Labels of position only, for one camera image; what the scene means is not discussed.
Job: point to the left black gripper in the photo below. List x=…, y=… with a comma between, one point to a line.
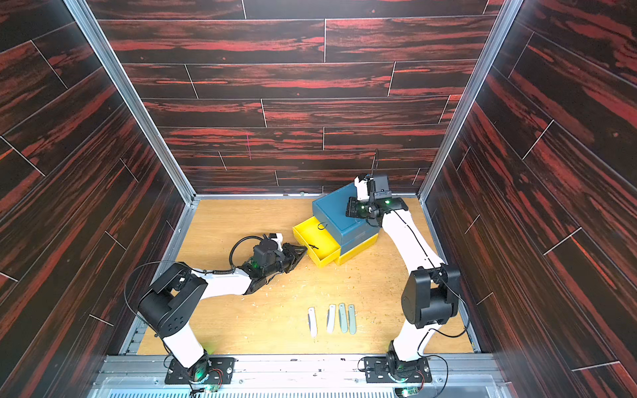
x=292, y=254

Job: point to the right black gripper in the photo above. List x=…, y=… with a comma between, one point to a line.
x=358, y=207

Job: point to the teal yellow drawer cabinet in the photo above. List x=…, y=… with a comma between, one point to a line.
x=354, y=235

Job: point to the yellow drawer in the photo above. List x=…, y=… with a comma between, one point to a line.
x=322, y=247

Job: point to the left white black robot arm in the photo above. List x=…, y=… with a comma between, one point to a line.
x=170, y=301

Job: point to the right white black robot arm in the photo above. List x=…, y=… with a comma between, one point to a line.
x=431, y=296

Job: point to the green fruit knife middle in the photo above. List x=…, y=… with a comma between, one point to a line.
x=343, y=317

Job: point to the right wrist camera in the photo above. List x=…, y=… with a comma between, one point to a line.
x=372, y=187

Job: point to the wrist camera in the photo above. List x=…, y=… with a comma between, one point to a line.
x=372, y=187
x=275, y=237

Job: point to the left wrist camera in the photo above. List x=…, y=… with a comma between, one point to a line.
x=275, y=237

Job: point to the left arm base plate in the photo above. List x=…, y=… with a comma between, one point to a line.
x=214, y=371

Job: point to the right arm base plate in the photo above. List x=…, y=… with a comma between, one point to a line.
x=389, y=369

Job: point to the aluminium front rail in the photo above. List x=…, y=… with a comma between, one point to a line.
x=333, y=375

